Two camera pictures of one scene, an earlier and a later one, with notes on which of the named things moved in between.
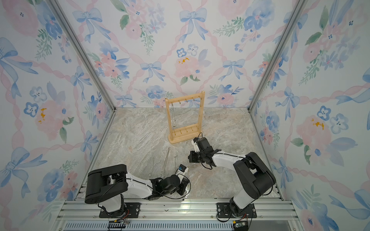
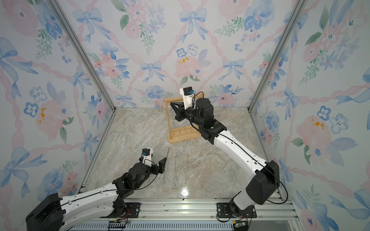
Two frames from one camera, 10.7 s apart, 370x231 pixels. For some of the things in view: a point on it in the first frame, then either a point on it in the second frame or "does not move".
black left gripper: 183,184 -> 161,167
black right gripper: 191,158 -> 180,110
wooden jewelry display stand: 187,134 does not move
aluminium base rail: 84,215 does not move
